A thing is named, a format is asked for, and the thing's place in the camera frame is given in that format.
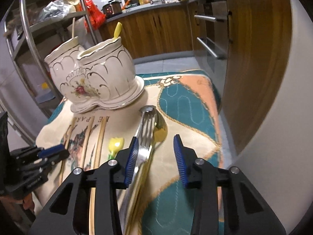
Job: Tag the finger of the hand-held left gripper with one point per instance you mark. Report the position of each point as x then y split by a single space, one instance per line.
52 151
41 165

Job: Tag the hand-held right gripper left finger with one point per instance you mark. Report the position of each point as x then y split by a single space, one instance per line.
130 162

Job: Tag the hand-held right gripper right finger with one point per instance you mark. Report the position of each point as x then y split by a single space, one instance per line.
180 162

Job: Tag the wooden chopstick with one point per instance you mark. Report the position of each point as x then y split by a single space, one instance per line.
100 144
73 29
67 149
87 144

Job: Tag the green yellow-tipped utensil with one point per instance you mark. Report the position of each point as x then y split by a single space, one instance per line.
116 145

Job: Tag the silver fork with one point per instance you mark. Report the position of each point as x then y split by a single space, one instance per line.
146 137

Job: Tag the gold spoon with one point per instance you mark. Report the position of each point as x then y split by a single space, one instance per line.
161 129

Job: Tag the white floral ceramic utensil holder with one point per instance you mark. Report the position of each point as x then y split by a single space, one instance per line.
102 76

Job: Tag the printed teal and cream mat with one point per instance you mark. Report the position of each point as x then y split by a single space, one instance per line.
190 117

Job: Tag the metal shelf rack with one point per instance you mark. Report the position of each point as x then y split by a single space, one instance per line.
27 36

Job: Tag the stainless steel drawer unit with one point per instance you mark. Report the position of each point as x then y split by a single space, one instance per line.
210 41

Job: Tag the white plastic bag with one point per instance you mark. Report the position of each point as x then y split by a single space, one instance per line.
82 29

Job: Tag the wooden kitchen cabinet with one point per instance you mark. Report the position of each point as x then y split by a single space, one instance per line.
159 31

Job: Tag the yellow tulip-shaped spoon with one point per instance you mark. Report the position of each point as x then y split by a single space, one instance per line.
118 30

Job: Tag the clear plastic bag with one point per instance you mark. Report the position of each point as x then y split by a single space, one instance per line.
56 9

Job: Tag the red plastic bag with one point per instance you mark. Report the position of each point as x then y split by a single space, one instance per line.
94 14

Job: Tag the cream ladle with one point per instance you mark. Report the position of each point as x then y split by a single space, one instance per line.
72 1

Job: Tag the dark pressure cooker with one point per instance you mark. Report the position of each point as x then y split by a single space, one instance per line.
112 8

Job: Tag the grey kitchen countertop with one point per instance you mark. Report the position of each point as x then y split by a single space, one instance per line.
146 6

